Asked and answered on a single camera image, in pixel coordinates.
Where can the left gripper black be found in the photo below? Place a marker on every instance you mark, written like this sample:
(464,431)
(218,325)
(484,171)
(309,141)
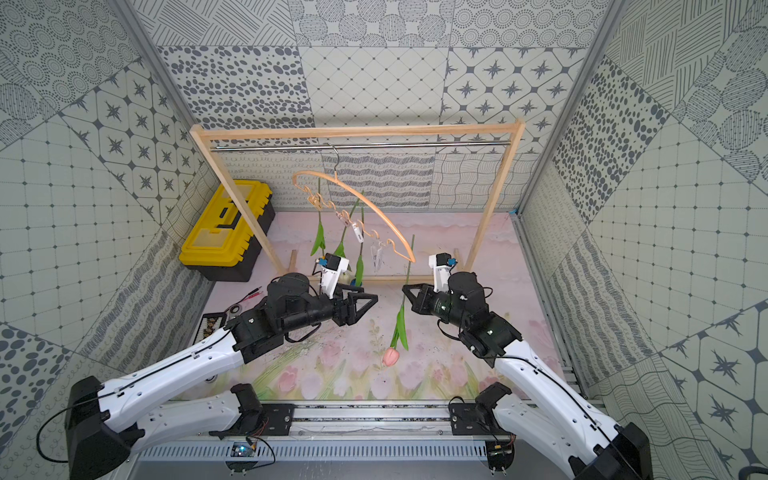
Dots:
(345,307)

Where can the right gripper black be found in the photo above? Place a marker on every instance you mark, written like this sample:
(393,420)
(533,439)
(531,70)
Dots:
(417,302)

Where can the white artificial tulip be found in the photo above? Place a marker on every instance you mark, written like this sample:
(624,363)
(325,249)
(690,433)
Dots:
(349,276)

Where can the pink artificial tulip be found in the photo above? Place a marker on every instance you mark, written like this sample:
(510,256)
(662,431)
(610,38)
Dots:
(399,338)

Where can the wooden curved clothes hanger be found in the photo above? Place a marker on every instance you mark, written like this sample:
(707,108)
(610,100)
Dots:
(390,181)

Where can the wooden clothes rack frame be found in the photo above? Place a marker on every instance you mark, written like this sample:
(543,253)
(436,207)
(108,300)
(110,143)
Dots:
(202,139)

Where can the blue artificial tulip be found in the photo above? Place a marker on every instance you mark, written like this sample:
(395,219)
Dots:
(359,269)

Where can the yellow artificial tulip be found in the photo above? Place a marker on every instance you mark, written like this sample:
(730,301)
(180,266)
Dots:
(319,245)

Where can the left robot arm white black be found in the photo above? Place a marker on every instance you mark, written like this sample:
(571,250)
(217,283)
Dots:
(93,453)

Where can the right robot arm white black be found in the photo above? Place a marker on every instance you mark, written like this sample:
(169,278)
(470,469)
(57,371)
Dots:
(582,441)

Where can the white clothespin lower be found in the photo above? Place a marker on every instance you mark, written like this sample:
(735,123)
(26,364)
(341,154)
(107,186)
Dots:
(377,256)

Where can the white clothespin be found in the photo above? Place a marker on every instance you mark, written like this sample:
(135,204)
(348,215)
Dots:
(377,256)
(359,231)

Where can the white clothespin upper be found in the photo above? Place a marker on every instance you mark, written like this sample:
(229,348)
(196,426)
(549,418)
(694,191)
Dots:
(359,231)

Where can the yellow black toolbox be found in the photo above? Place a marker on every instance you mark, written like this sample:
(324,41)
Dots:
(221,246)

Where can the right black circuit board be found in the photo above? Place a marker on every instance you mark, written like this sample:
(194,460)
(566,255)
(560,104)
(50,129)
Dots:
(499,456)

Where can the left green circuit board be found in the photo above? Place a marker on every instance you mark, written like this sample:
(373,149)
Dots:
(242,458)

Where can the metal rack rod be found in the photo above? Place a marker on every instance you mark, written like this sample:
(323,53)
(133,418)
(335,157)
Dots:
(368,146)

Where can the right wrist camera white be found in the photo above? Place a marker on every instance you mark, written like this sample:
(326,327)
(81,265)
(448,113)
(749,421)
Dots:
(442,265)

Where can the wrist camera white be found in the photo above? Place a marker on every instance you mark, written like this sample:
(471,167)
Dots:
(331,267)
(442,265)

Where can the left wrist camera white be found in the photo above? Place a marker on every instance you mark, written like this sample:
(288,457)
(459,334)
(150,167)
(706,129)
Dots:
(331,267)

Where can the aluminium mounting rail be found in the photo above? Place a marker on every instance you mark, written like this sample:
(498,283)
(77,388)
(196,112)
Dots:
(372,414)

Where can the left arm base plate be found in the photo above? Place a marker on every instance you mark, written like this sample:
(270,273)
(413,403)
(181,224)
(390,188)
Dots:
(271,419)

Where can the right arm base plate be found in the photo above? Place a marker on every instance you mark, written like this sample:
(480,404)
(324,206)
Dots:
(469,419)

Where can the white vented cable duct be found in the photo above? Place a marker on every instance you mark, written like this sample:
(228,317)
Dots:
(325,450)

